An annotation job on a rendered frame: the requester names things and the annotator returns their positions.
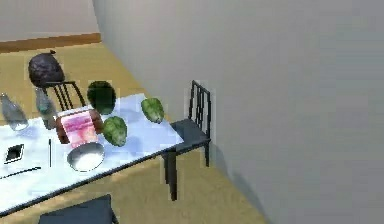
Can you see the grey metal bowl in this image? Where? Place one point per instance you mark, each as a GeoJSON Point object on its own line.
{"type": "Point", "coordinates": [86, 156]}

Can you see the clear glass bottle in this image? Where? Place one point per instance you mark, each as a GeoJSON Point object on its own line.
{"type": "Point", "coordinates": [13, 115]}

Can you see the green lettuce head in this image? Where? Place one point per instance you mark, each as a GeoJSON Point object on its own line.
{"type": "Point", "coordinates": [152, 109]}
{"type": "Point", "coordinates": [115, 130]}

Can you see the dark green round bin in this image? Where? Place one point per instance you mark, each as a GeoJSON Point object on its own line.
{"type": "Point", "coordinates": [101, 96]}

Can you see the black dining chair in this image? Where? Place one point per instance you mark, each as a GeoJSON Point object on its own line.
{"type": "Point", "coordinates": [80, 210]}
{"type": "Point", "coordinates": [191, 130]}
{"type": "Point", "coordinates": [68, 93]}

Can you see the brown bread loaf pink wrapper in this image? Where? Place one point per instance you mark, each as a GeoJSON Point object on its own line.
{"type": "Point", "coordinates": [79, 128]}

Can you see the white dining table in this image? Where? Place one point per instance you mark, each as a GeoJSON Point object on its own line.
{"type": "Point", "coordinates": [146, 133]}

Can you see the black square phone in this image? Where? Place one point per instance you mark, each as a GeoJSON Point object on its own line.
{"type": "Point", "coordinates": [14, 153]}

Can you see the black garbage bag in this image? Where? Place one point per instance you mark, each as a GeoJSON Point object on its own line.
{"type": "Point", "coordinates": [45, 69]}

